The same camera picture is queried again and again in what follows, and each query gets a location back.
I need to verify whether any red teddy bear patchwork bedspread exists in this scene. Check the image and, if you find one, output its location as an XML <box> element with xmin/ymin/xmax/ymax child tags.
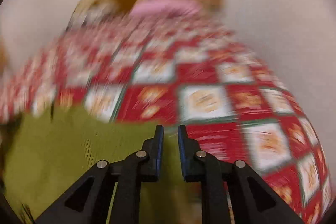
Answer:
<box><xmin>1</xmin><ymin>15</ymin><xmax>333</xmax><ymax>223</ymax></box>

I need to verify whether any green orange striped knit sweater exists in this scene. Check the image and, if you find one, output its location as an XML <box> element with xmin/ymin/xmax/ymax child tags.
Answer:
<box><xmin>1</xmin><ymin>106</ymin><xmax>201</xmax><ymax>223</ymax></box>

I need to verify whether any pink pillow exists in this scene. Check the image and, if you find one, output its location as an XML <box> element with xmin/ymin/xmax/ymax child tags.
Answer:
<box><xmin>129</xmin><ymin>0</ymin><xmax>203</xmax><ymax>16</ymax></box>

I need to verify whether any grey white patterned pillow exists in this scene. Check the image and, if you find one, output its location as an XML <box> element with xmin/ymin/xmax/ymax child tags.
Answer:
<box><xmin>68</xmin><ymin>2</ymin><xmax>119</xmax><ymax>29</ymax></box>

